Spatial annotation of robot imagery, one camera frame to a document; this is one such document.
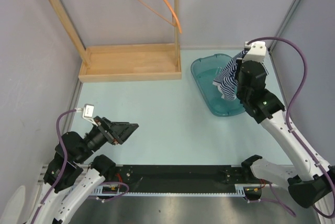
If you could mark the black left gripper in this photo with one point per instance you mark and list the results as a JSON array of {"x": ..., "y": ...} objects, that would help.
[{"x": 115, "y": 132}]

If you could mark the blue white striped tank top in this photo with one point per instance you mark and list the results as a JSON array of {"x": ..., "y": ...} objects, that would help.
[{"x": 225, "y": 81}]

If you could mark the orange clothes hanger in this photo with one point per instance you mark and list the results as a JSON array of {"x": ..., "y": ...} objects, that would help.
[{"x": 154, "y": 1}]

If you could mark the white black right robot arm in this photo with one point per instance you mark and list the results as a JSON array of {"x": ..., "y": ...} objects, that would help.
[{"x": 309, "y": 180}]

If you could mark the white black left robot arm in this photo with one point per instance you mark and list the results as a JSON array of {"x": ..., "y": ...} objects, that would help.
[{"x": 60, "y": 197}]

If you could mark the wooden hanger rack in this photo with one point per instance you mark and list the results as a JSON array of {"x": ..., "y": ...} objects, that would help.
[{"x": 130, "y": 62}]

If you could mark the teal transparent plastic basin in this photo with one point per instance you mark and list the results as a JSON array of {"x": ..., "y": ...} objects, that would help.
[{"x": 204, "y": 70}]

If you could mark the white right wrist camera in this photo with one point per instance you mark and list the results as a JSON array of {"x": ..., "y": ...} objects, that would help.
[{"x": 256, "y": 51}]

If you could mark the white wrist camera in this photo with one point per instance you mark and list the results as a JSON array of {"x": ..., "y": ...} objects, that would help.
[
  {"x": 88, "y": 111},
  {"x": 256, "y": 51}
]

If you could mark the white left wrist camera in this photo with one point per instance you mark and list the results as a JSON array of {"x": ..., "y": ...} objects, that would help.
[{"x": 88, "y": 111}]

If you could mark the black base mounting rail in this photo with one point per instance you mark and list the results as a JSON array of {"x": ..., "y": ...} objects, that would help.
[{"x": 175, "y": 180}]

